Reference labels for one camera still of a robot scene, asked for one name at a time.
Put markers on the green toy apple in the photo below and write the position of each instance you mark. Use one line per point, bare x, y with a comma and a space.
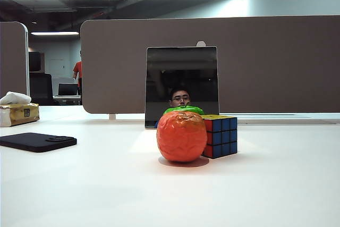
183, 110

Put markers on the orange toy fruit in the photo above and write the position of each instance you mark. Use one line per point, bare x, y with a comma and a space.
182, 138

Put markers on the Rubik's cube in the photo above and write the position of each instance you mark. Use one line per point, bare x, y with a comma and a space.
223, 138

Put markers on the rectangular standing mirror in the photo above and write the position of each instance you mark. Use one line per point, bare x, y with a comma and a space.
182, 72

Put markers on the white tape piece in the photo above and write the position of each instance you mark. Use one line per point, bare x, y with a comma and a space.
201, 43

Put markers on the person in orange shirt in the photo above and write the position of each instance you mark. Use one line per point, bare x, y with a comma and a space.
77, 70

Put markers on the wide brown desk partition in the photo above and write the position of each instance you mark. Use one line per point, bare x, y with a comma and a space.
265, 65

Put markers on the open laptop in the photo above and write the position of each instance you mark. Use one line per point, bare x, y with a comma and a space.
67, 89

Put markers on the black office chair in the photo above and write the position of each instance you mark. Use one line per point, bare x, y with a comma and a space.
41, 88

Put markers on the short ceiling light strip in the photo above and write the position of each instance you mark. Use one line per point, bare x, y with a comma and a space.
55, 33

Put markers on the dark storage cabinet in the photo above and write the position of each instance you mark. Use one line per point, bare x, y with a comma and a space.
36, 62

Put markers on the black smartphone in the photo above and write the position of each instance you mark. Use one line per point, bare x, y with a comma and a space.
37, 142

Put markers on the yellow tissue pack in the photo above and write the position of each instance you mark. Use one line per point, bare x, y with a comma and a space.
18, 112

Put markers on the narrow brown desk partition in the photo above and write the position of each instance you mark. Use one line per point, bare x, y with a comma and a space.
13, 59

